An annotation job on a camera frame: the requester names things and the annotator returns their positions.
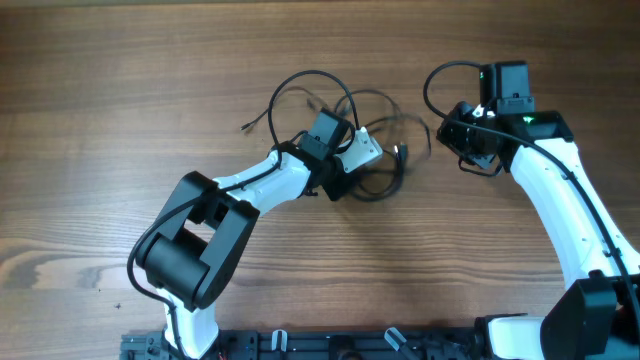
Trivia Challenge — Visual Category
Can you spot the black usb-c cable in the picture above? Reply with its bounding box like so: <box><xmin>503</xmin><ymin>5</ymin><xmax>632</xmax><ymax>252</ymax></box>
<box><xmin>333</xmin><ymin>88</ymin><xmax>433</xmax><ymax>166</ymax></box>

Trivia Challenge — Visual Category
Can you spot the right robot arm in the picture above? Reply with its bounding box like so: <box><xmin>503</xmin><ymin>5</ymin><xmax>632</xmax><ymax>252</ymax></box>
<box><xmin>435</xmin><ymin>61</ymin><xmax>639</xmax><ymax>359</ymax></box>

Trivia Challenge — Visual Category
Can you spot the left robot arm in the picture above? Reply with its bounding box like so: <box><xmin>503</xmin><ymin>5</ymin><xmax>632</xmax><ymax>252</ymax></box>
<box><xmin>127</xmin><ymin>109</ymin><xmax>383</xmax><ymax>359</ymax></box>

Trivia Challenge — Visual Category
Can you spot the right camera cable black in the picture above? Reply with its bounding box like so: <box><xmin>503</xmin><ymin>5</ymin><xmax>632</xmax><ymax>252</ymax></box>
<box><xmin>424</xmin><ymin>61</ymin><xmax>639</xmax><ymax>328</ymax></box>

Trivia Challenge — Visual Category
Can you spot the camera cable black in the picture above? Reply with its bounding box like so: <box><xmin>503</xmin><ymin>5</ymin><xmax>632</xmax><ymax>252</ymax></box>
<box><xmin>424</xmin><ymin>61</ymin><xmax>639</xmax><ymax>328</ymax></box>
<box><xmin>126</xmin><ymin>69</ymin><xmax>361</xmax><ymax>360</ymax></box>

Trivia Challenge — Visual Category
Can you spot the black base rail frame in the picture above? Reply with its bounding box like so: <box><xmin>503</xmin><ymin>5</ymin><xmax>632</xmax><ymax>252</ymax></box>
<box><xmin>119</xmin><ymin>327</ymin><xmax>481</xmax><ymax>360</ymax></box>

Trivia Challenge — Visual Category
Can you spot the left camera cable black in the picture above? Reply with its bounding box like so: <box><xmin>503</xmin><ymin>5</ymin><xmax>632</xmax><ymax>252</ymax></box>
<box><xmin>126</xmin><ymin>69</ymin><xmax>361</xmax><ymax>360</ymax></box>

